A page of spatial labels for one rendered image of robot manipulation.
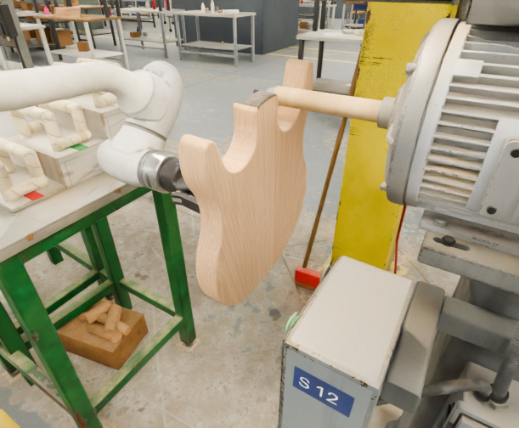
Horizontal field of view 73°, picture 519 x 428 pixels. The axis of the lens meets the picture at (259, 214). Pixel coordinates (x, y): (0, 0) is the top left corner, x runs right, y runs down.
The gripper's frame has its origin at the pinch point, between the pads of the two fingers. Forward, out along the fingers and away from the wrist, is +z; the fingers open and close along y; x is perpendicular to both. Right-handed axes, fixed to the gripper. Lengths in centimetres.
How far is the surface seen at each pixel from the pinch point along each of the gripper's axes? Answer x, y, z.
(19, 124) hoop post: 1, 1, -78
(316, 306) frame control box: 9.6, 22.9, 24.3
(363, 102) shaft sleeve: 20.5, -6.7, 18.2
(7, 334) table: -71, 34, -91
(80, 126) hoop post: 0, -7, -61
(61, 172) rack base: -7, 5, -58
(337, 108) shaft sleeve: 19.3, -5.8, 14.5
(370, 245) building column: -80, -84, 10
